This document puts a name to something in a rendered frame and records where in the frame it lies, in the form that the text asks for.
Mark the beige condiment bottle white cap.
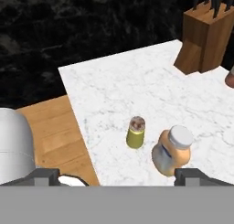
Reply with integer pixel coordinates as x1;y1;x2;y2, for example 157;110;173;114
151;124;195;177

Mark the green shaker with brown top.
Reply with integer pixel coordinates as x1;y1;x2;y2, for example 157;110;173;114
125;115;146;150

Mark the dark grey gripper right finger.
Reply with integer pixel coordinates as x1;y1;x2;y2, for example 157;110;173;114
174;167;234;187

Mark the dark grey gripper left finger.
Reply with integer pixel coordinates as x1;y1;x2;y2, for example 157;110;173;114
1;168;61;187

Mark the brown round object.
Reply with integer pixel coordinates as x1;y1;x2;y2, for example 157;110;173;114
224;65;234;89

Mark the wooden knife block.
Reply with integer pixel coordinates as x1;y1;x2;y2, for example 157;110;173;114
173;0;234;76

